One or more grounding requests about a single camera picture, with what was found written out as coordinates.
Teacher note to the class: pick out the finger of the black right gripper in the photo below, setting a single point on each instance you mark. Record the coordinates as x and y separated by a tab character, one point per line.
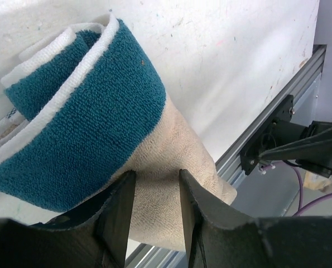
310	147

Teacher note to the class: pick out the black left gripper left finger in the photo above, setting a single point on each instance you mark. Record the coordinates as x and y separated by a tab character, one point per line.
93	234

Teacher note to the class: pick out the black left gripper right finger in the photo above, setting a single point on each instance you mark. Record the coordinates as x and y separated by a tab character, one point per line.
217	235

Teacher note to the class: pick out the blue beige Doraemon towel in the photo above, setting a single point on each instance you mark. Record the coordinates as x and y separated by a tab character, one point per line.
89	106

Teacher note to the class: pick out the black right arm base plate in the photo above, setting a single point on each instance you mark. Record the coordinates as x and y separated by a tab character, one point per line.
264	137

